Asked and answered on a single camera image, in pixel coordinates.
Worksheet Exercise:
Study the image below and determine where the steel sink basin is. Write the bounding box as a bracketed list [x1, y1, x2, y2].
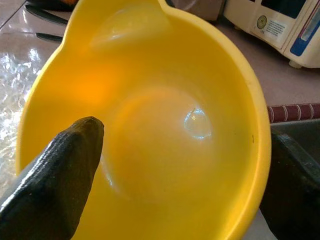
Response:
[269, 119, 320, 163]

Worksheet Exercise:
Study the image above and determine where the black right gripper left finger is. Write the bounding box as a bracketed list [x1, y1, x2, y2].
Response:
[0, 115, 105, 240]

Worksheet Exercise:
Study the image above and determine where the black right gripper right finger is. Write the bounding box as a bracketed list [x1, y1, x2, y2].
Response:
[259, 129, 320, 240]

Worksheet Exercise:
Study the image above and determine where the black tape strip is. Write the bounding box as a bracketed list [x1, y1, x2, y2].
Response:
[35, 32, 63, 43]

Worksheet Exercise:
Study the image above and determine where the clear bubble wrap sheet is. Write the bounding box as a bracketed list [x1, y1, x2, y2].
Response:
[0, 47, 63, 181]

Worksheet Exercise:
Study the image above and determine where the yellow plastic bowl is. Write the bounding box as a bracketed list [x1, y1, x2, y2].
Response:
[15, 0, 272, 240]

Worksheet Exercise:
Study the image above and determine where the cream water ionizer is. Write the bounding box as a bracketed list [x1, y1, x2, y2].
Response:
[223, 0, 320, 69]

